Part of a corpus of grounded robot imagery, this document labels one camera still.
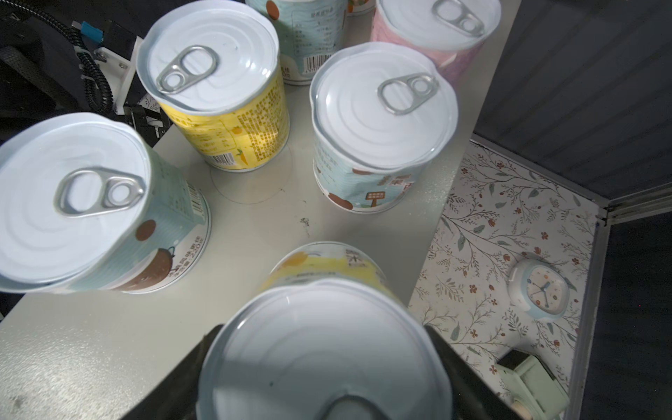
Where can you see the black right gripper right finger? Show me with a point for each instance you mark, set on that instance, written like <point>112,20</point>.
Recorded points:
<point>472,398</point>

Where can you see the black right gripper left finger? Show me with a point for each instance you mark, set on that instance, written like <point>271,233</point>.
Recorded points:
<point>177,395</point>

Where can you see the silver top can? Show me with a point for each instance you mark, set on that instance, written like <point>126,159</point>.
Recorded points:
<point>309,32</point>
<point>87,205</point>
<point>214,69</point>
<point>381,112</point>

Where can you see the pink can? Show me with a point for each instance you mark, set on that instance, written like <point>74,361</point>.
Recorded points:
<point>449,32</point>

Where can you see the peach label food can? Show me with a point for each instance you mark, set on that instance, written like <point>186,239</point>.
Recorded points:
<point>359,7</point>

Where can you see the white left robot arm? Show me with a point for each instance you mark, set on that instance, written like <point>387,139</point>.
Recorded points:
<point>52,58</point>

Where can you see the beige metal cabinet counter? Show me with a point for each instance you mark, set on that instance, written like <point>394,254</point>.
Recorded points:
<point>259,217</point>

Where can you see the pale green flat box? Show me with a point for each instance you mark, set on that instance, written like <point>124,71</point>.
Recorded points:
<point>536,392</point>

